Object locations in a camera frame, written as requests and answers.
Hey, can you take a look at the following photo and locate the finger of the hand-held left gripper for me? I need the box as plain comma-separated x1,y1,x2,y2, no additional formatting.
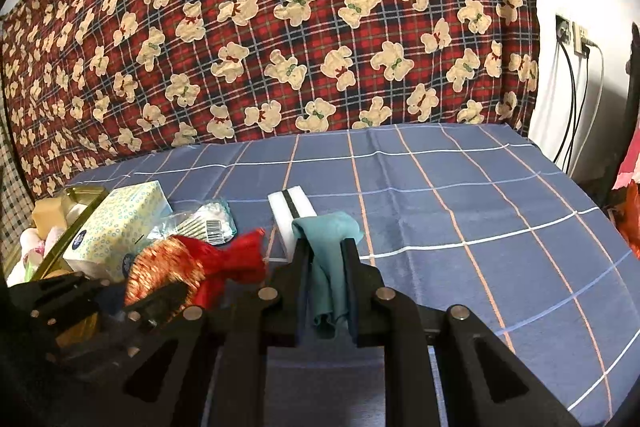
7,271,101,334
45,282,190,365

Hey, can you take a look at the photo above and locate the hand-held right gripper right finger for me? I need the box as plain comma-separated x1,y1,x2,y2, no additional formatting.
341,237,583,427

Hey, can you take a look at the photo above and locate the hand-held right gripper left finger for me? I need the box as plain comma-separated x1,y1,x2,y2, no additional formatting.
70,237,313,427

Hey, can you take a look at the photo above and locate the teal cloth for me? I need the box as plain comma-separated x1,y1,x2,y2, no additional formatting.
291,212,365,340

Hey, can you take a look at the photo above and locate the red gold drawstring pouch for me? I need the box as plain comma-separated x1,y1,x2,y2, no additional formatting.
124,228,268,308

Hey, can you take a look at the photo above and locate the white sock with pink stripes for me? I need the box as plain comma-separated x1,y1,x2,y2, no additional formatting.
7,227,53,285

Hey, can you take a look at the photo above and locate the clear plastic cotton packet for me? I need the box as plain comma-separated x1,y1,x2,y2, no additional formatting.
142,198,236,253

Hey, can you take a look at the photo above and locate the gold metal tray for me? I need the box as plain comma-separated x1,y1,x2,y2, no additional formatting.
2,186,111,288

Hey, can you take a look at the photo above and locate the white sponge with black stripe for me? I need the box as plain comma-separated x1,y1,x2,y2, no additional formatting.
267,188,318,264

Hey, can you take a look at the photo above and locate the tan sponge block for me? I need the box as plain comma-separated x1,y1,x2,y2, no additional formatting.
32,196,76,238

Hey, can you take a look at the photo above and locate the pale patterned tissue box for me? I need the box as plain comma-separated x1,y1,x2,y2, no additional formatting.
62,181,173,283

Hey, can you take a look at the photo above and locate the white rolled cloth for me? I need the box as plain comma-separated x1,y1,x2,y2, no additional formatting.
64,202,90,228

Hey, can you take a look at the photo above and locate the green white checked cloth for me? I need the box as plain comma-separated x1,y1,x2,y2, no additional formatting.
0,117,31,278

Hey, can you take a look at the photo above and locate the blue checked bedsheet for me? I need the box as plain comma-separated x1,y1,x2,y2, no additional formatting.
65,122,633,427

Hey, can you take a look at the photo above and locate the red plaid bear-print blanket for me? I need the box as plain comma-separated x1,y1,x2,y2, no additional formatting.
0,0,543,198

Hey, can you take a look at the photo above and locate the red pink cloth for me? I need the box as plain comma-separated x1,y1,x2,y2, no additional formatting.
611,162,640,258

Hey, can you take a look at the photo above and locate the dark furniture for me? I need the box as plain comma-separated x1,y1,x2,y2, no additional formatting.
595,22,640,208

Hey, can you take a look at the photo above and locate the black cable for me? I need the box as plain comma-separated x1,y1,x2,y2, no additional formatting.
570,51,591,172
558,41,575,168

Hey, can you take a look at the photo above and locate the white cable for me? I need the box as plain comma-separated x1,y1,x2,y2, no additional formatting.
580,41,607,160

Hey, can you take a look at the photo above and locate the white wall socket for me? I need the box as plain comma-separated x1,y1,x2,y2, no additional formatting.
556,14,574,46
572,24,592,56

